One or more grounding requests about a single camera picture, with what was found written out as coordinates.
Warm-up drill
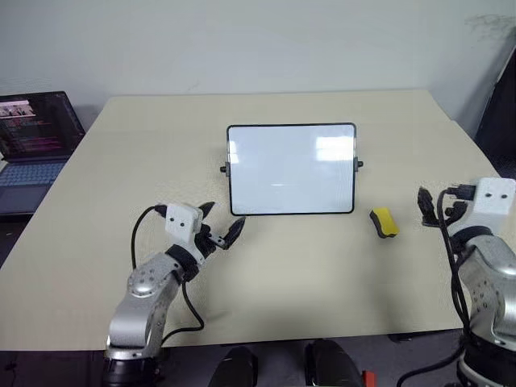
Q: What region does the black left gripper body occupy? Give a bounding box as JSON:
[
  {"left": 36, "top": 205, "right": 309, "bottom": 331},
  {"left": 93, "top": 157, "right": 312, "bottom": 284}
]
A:
[{"left": 192, "top": 223, "right": 227, "bottom": 261}]

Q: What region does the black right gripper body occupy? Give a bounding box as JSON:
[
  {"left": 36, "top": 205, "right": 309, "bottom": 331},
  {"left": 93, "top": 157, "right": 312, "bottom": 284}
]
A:
[{"left": 443, "top": 199, "right": 471, "bottom": 227}]

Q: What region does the yellow and black whiteboard eraser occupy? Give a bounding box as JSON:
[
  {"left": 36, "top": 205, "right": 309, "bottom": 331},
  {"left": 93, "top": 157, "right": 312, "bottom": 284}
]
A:
[{"left": 368, "top": 207, "right": 401, "bottom": 239}]

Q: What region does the black-framed small whiteboard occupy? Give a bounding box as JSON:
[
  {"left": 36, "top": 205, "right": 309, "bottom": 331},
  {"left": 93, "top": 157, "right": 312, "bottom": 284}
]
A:
[{"left": 219, "top": 122, "right": 364, "bottom": 216}]

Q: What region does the dark upright panel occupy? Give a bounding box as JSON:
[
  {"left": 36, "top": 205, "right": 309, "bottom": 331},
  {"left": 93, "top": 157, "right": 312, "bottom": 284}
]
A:
[{"left": 475, "top": 35, "right": 516, "bottom": 179}]

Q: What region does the dark rounded shape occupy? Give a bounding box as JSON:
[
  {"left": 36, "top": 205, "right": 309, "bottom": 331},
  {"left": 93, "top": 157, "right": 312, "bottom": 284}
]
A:
[
  {"left": 303, "top": 339, "right": 364, "bottom": 387},
  {"left": 210, "top": 345, "right": 260, "bottom": 387}
]

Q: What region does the open blue laptop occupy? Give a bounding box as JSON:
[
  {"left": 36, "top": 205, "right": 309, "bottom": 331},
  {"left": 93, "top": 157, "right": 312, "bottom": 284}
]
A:
[{"left": 0, "top": 90, "right": 87, "bottom": 217}]

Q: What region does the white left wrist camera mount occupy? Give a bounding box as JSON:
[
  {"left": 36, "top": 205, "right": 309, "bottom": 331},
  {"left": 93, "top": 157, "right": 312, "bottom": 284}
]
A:
[{"left": 165, "top": 203, "right": 203, "bottom": 247}]

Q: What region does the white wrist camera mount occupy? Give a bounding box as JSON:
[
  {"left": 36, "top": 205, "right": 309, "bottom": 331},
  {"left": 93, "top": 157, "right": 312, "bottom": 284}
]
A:
[
  {"left": 165, "top": 203, "right": 203, "bottom": 247},
  {"left": 468, "top": 176, "right": 516, "bottom": 231}
]

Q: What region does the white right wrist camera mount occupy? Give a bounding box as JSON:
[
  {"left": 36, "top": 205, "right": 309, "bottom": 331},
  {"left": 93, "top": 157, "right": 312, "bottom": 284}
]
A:
[{"left": 468, "top": 176, "right": 516, "bottom": 231}]

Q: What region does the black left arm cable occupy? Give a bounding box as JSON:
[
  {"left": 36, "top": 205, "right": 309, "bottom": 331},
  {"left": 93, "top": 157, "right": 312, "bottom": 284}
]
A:
[{"left": 131, "top": 204, "right": 205, "bottom": 348}]

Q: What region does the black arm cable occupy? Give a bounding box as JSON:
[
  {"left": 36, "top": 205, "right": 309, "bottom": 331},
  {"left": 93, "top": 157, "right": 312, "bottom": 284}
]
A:
[
  {"left": 131, "top": 204, "right": 205, "bottom": 348},
  {"left": 397, "top": 183, "right": 477, "bottom": 387}
]

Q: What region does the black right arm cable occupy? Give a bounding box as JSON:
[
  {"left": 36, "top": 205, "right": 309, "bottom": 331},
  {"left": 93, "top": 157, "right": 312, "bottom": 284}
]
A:
[{"left": 397, "top": 183, "right": 477, "bottom": 387}]

